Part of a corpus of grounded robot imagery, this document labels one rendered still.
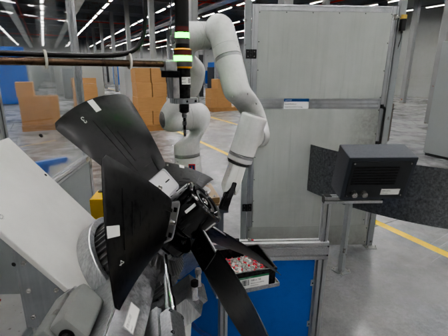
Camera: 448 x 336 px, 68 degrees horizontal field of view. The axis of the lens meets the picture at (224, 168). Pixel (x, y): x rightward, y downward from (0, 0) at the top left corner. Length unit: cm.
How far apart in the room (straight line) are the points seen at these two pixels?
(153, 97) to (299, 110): 660
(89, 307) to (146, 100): 846
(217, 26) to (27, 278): 87
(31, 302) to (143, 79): 824
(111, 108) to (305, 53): 208
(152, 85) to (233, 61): 794
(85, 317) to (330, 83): 249
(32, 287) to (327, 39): 248
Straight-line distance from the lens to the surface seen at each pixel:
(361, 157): 130
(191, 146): 150
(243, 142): 104
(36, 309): 93
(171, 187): 82
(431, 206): 256
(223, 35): 113
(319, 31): 278
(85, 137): 79
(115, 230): 52
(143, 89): 894
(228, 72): 108
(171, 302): 69
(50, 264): 77
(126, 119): 85
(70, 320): 61
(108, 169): 53
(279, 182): 285
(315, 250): 144
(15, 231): 77
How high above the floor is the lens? 152
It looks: 16 degrees down
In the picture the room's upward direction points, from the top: straight up
